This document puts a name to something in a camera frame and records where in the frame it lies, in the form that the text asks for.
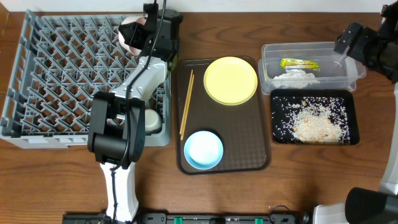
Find pink bowl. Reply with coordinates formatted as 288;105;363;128
118;16;147;57

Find white cup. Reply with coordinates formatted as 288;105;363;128
145;109;162;134

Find green snack wrapper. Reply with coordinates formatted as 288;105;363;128
280;58;320;71

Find white paper napkin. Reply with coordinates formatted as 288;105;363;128
272;69;320;89

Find rice food scraps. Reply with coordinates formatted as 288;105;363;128
271;96;351;145

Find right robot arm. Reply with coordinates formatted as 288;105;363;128
303;2;397;223

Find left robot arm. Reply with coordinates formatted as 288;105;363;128
87;2;183;223

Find clear plastic waste bin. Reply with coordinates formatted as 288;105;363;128
258;42;366;95

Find grey plastic dishwasher rack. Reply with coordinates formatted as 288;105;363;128
1;11;171;149

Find wooden chopstick left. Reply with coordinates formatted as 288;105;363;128
179;70;193;136

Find yellow round plate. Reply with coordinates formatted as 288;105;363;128
203;57;258;106

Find black rectangular tray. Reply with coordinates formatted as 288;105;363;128
271;90;360;145

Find light blue bowl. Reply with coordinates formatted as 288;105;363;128
183;131;224;170

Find dark brown serving tray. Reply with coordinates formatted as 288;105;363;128
172;59;271;175

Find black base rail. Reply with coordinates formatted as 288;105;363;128
62;212;312;224

